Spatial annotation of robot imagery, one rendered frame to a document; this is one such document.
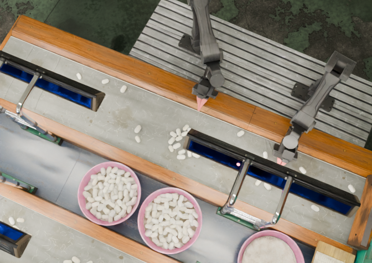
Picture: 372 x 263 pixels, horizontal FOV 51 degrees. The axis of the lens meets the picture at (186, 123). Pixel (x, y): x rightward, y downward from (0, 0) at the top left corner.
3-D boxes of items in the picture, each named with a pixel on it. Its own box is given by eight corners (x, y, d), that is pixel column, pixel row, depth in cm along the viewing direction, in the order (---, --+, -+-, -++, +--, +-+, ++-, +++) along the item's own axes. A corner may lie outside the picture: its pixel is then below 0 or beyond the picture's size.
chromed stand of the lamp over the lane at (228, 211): (231, 173, 174) (243, 151, 131) (273, 191, 172) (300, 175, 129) (215, 213, 169) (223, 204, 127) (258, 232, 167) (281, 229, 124)
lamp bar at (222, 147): (190, 129, 143) (190, 123, 136) (356, 196, 134) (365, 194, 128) (182, 148, 141) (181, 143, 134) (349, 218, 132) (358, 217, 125)
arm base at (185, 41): (214, 54, 183) (221, 42, 185) (176, 37, 186) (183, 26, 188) (213, 61, 191) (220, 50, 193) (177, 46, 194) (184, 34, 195)
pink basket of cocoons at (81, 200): (100, 156, 178) (95, 151, 168) (153, 179, 174) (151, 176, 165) (73, 211, 171) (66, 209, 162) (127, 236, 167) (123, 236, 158)
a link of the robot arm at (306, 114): (308, 133, 152) (356, 67, 138) (288, 121, 154) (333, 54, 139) (312, 123, 163) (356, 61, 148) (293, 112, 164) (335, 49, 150)
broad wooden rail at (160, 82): (35, 32, 208) (20, 13, 190) (367, 163, 184) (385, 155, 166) (24, 51, 204) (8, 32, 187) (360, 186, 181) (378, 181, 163)
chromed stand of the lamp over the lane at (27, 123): (43, 94, 187) (-1, 51, 144) (79, 110, 184) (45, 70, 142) (23, 129, 182) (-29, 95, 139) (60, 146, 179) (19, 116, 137)
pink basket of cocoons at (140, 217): (142, 189, 173) (139, 186, 164) (202, 191, 172) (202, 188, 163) (138, 252, 165) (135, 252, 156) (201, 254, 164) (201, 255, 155)
